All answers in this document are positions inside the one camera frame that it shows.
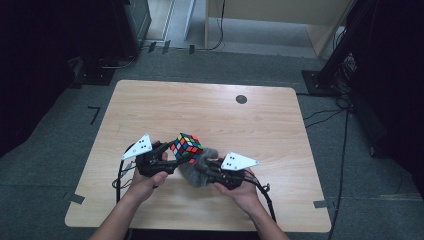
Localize black floor cables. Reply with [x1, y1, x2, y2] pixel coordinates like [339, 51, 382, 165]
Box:
[295, 92, 353, 130]

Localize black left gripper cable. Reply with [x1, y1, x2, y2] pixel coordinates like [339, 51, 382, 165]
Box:
[111, 142, 138, 205]

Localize black angled tape mark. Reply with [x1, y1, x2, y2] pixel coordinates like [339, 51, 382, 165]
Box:
[87, 105, 102, 126]

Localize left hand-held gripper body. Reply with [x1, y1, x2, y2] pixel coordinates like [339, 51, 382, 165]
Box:
[120, 133, 175, 178]

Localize black hanging cable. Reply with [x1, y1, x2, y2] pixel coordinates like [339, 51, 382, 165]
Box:
[196, 0, 227, 52]

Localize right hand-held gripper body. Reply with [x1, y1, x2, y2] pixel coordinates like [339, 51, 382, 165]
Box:
[208, 151, 261, 191]

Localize person's left hand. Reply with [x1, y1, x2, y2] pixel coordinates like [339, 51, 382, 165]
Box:
[125, 150, 170, 205]

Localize person's right hand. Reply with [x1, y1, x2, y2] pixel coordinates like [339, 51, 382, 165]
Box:
[212, 168, 265, 217]

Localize black metal stand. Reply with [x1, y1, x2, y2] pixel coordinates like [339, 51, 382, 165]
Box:
[301, 0, 379, 98]

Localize grey fuzzy cloth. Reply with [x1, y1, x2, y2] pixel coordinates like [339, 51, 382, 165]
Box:
[178, 147, 222, 189]

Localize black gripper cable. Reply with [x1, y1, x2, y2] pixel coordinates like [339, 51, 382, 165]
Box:
[111, 142, 138, 205]
[244, 172, 278, 224]

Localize light wooden furniture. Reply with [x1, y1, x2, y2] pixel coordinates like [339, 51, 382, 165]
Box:
[203, 0, 355, 58]

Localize long black floor cable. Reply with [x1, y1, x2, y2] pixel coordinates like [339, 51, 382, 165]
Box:
[328, 109, 351, 240]

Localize black cabinet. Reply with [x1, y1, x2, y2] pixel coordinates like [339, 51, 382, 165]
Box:
[112, 0, 153, 58]

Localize black flat stand base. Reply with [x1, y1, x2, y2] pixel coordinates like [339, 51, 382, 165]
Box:
[68, 56, 117, 90]

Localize multicoloured puzzle cube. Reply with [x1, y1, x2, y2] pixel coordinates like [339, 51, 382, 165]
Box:
[169, 132, 205, 165]

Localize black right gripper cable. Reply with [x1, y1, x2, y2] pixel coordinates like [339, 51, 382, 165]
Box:
[244, 172, 278, 224]

